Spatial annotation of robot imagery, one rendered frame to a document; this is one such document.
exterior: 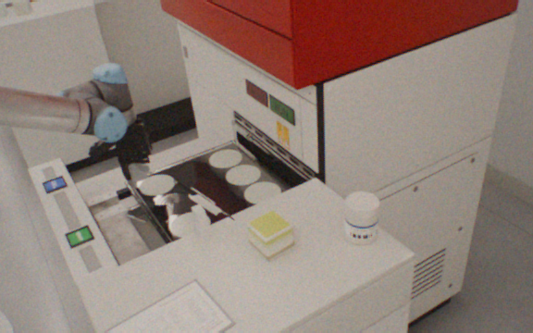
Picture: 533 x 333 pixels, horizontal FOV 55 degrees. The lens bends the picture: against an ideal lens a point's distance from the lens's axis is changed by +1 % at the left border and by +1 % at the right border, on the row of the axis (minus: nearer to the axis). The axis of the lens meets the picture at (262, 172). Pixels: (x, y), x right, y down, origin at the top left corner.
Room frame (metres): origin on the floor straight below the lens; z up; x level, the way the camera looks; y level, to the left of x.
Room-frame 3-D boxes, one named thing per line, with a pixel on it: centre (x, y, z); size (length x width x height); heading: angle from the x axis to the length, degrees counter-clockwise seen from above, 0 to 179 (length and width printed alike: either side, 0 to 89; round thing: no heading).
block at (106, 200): (1.14, 0.45, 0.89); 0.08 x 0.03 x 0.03; 118
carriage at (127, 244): (1.00, 0.38, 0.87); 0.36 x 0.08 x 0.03; 28
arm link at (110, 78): (1.18, 0.35, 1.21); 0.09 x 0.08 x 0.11; 130
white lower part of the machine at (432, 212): (1.58, -0.26, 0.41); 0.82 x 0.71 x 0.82; 28
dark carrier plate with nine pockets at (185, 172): (1.14, 0.15, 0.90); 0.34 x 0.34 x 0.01; 28
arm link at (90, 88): (1.11, 0.42, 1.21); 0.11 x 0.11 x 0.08; 40
